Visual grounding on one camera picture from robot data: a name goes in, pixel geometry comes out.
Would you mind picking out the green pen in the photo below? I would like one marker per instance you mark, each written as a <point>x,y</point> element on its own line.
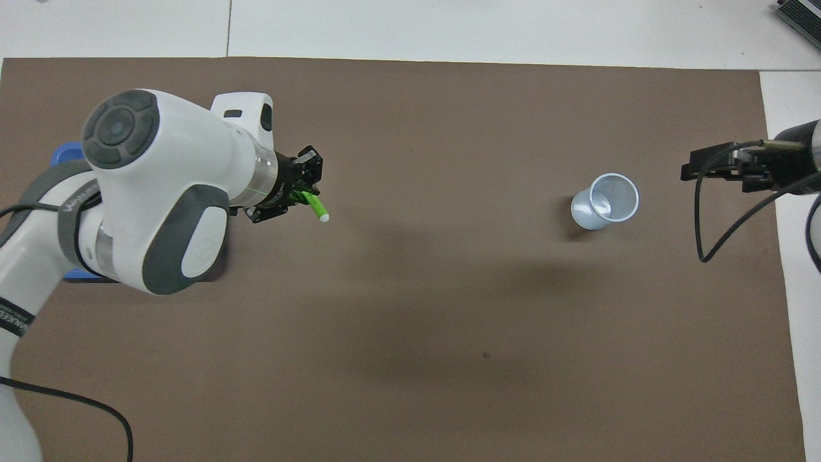
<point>316,206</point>

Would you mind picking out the blue plastic tray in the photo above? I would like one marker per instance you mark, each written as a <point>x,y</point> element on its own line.
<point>67,153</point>

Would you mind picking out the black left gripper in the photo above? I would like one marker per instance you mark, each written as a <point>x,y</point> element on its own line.
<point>282,186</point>

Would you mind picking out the translucent plastic cup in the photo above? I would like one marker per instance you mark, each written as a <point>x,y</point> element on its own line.
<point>593,212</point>

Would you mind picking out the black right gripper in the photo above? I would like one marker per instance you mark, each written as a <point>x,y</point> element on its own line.
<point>786,160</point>

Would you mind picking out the grey finned device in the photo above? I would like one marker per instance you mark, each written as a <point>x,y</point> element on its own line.
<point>802,19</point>

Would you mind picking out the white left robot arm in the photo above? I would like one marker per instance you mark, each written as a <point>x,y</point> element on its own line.
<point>141,192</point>

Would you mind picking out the brown table mat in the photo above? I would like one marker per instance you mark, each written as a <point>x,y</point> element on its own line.
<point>410,359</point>

